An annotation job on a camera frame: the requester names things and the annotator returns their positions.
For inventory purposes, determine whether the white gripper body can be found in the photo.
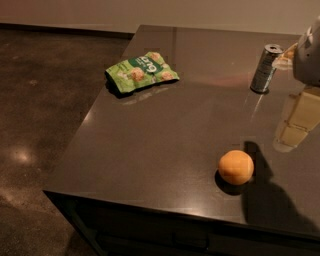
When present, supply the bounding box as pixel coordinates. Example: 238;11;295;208
293;16;320;86

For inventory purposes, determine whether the orange fruit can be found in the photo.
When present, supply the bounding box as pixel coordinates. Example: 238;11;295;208
218;150;254;185

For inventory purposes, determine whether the silver drink can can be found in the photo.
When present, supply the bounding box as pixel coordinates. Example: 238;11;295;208
250;44;283;94

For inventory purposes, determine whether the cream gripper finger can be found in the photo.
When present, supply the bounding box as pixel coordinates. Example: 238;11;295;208
272;43;298;70
273;87;320;153

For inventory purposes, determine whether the dark cabinet drawer front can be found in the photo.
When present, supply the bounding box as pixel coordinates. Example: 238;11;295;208
46;191;320;256

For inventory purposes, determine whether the green rice chip bag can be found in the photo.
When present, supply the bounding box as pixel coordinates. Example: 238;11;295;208
105;52;179;94

